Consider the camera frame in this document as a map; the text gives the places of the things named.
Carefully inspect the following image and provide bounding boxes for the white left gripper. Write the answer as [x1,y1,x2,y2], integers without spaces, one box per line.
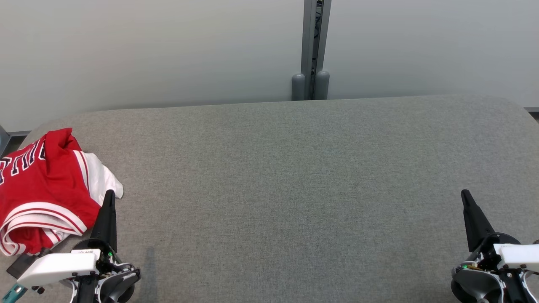
[17,190,117,289]

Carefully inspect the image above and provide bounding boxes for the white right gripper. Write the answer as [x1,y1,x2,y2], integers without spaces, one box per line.
[461,189,539,270]

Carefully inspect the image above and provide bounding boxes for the red white basketball jersey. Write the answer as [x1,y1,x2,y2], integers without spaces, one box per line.
[0,128,124,257]

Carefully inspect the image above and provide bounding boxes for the grey fabric sofa surface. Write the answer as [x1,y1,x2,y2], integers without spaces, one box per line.
[0,95,539,303]

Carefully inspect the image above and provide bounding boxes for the teal left camera connector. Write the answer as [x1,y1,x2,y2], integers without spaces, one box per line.
[0,283,28,303]

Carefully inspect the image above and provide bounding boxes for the grey cylindrical post cap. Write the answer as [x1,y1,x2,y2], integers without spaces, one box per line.
[291,74,306,101]
[314,70,330,100]

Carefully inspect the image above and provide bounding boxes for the grey metal partition post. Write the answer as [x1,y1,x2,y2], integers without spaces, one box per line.
[301,0,332,101]

